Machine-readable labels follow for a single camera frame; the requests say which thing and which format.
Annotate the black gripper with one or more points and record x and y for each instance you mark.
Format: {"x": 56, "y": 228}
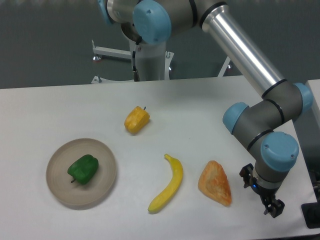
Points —
{"x": 266, "y": 190}

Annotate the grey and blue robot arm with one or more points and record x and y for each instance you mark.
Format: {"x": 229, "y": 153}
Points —
{"x": 150, "y": 23}

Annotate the yellow toy bell pepper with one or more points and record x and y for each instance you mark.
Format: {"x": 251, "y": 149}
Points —
{"x": 136, "y": 120}

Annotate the green toy bell pepper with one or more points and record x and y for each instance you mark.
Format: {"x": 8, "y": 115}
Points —
{"x": 83, "y": 169}

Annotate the beige round plate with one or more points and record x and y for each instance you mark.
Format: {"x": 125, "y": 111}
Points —
{"x": 74, "y": 195}

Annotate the orange toy triangular pastry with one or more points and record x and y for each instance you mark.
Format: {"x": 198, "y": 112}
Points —
{"x": 213, "y": 183}

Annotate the black device at table edge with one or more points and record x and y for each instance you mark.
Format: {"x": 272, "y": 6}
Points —
{"x": 311, "y": 211}

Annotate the yellow toy banana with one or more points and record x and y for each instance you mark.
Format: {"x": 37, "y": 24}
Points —
{"x": 166, "y": 195}

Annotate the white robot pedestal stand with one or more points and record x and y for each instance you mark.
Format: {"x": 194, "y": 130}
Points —
{"x": 149, "y": 62}

